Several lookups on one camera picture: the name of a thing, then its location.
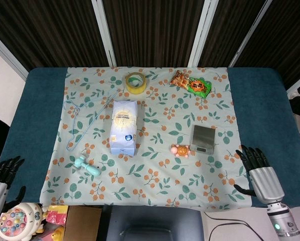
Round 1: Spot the blue wire clothes hanger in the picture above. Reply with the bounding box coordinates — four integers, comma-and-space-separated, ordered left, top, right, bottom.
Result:
64, 88, 119, 152

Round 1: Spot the yellow bear toy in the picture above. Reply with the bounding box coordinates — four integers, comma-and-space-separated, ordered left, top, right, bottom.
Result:
48, 225, 65, 241

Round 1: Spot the small pink orange turtle toy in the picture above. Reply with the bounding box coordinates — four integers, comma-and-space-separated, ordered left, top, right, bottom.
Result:
171, 144, 192, 158

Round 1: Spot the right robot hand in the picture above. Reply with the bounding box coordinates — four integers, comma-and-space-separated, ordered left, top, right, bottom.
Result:
233, 144, 285, 204

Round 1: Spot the floral patterned tablecloth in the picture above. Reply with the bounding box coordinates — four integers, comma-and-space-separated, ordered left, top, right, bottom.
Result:
39, 66, 252, 208

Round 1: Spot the teal toy hammer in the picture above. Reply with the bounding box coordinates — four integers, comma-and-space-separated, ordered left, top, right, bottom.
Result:
74, 155, 102, 177

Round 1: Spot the brown cardboard box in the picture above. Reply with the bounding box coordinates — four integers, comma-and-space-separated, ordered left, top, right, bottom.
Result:
64, 205, 103, 241

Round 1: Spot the dark blue chair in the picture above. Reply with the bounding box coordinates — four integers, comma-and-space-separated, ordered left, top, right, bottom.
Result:
97, 205, 205, 241

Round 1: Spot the silver kitchen scale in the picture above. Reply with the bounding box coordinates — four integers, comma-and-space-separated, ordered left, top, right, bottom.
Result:
189, 125, 217, 154

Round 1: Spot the yellow packing tape roll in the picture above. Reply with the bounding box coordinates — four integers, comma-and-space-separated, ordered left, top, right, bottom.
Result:
125, 71, 147, 95

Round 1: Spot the black cable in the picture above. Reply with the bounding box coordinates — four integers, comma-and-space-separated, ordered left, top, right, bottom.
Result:
202, 211, 276, 241

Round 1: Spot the white blue paper bag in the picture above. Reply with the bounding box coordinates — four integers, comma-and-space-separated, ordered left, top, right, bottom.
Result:
110, 100, 138, 156

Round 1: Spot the orange green snack packet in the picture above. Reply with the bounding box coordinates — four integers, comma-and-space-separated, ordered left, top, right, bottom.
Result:
170, 69, 213, 98

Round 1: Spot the dark slatted folding screen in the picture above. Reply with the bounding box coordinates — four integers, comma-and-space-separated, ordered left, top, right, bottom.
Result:
0, 0, 300, 88

